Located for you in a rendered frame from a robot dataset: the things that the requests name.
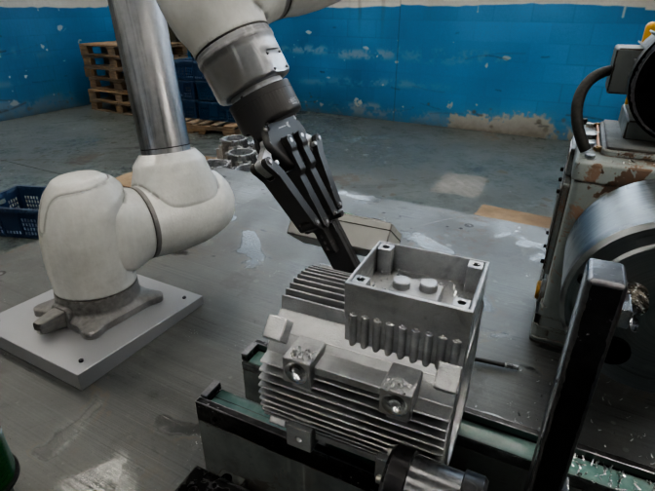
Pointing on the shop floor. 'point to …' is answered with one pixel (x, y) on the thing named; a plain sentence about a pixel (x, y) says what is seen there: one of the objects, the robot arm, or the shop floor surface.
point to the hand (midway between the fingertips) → (337, 248)
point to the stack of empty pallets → (117, 91)
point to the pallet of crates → (206, 103)
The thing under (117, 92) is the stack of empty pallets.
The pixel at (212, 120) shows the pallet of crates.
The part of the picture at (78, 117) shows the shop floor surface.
